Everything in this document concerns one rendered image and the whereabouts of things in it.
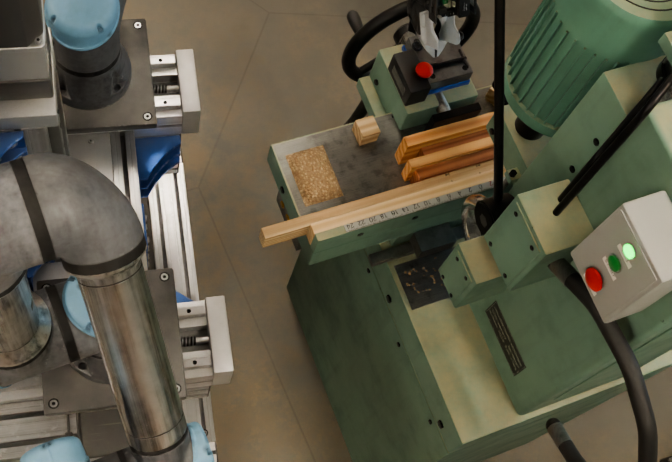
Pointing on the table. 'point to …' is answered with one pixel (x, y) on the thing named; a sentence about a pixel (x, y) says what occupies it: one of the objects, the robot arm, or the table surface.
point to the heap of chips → (314, 175)
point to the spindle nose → (526, 130)
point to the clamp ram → (451, 113)
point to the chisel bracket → (517, 154)
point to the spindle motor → (587, 34)
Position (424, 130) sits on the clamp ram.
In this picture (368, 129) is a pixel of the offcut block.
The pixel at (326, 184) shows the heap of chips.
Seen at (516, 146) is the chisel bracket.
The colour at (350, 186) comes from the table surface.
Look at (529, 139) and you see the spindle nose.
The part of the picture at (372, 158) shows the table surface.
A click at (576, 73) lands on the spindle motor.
